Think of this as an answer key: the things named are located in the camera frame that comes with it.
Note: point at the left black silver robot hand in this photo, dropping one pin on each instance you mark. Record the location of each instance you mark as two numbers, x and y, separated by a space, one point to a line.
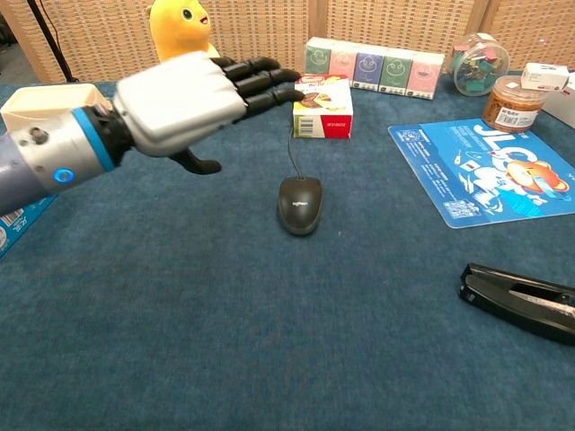
175 103

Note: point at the black computer mouse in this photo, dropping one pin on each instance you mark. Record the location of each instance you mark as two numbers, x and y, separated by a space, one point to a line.
300 206

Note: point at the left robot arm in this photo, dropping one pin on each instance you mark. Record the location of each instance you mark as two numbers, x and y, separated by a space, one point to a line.
49 157

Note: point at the blue printed mouse pad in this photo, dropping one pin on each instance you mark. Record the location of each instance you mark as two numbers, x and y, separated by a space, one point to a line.
476 170

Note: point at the yellow plush toy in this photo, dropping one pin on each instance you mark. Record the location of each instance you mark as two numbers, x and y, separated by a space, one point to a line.
179 31

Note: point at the wicker folding screen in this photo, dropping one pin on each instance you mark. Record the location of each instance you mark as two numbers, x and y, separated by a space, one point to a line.
260 31

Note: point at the beige plastic lunch box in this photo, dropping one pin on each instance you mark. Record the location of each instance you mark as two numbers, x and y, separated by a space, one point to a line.
49 101

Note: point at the black tripod stand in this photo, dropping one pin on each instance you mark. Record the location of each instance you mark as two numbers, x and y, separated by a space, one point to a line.
47 40

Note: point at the red white snack box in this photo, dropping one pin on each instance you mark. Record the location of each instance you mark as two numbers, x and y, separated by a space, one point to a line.
325 121

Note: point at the blue cookie box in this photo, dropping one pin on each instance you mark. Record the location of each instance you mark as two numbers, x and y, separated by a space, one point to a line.
18 224

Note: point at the wrapped pastel tissue packs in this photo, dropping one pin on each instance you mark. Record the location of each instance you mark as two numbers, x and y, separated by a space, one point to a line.
373 67

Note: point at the blue table cloth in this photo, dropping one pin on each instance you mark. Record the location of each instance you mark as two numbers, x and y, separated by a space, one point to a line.
251 314

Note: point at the clear jar of binder clips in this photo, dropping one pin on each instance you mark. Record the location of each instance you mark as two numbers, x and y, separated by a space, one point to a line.
480 67

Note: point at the jar with brown contents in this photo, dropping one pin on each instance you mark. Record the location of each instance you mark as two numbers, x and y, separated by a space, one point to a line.
510 110

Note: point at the small white box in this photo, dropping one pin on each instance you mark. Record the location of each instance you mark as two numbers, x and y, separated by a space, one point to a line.
543 77

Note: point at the white box with black print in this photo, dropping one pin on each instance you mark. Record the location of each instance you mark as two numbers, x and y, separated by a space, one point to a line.
561 105

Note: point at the black stapler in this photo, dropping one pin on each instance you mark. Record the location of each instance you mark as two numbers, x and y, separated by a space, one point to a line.
512 298

